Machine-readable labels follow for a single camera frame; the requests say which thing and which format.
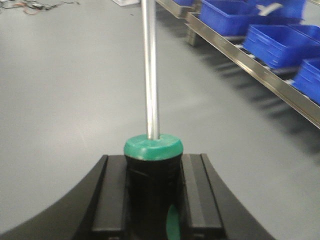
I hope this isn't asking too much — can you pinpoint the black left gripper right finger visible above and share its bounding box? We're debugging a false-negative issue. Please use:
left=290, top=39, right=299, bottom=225
left=178, top=154, right=274, bottom=240

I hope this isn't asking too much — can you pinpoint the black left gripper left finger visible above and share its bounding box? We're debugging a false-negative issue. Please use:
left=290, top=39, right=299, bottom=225
left=0, top=155, right=128, bottom=240

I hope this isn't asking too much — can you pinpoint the green-handled screwdriver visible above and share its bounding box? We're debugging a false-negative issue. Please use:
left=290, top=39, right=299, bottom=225
left=124, top=0, right=184, bottom=240

